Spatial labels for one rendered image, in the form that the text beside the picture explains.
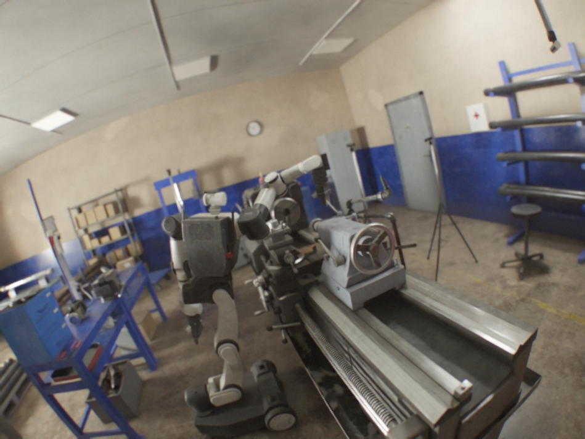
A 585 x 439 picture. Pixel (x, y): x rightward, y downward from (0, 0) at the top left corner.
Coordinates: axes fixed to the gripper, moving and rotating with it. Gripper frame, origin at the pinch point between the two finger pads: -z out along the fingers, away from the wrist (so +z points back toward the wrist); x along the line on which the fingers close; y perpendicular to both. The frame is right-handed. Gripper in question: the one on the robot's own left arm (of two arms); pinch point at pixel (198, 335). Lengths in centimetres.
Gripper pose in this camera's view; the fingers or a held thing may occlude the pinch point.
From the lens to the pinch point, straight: 192.1
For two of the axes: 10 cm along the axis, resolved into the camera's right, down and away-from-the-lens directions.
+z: -0.3, -9.4, -3.4
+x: 0.6, -3.4, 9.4
